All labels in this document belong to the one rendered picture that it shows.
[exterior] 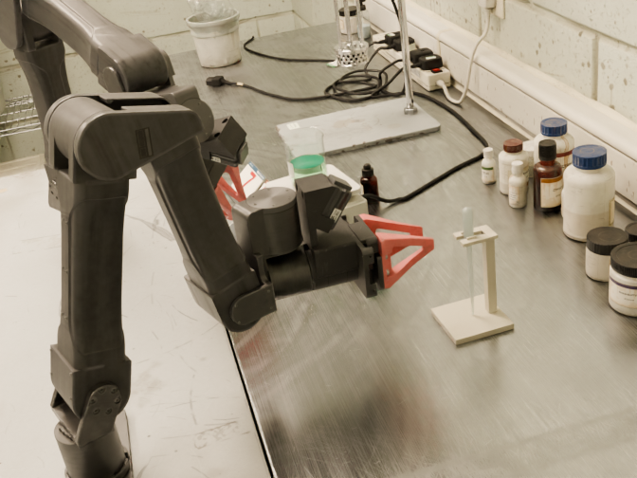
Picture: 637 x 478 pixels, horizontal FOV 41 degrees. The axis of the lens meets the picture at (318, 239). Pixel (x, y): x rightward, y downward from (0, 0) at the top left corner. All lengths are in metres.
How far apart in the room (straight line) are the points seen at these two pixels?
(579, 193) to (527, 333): 0.25
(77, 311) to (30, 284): 0.56
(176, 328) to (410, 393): 0.36
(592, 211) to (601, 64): 0.29
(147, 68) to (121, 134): 0.35
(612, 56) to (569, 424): 0.66
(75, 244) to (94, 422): 0.19
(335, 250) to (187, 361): 0.28
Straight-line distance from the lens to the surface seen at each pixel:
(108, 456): 0.96
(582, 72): 1.53
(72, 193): 0.83
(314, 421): 1.00
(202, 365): 1.13
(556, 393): 1.02
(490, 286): 1.11
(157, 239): 1.46
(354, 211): 1.31
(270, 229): 0.95
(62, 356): 0.92
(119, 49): 1.16
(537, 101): 1.60
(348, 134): 1.73
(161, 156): 0.84
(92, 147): 0.80
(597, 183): 1.26
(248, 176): 1.56
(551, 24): 1.60
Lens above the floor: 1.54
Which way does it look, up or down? 28 degrees down
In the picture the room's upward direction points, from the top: 9 degrees counter-clockwise
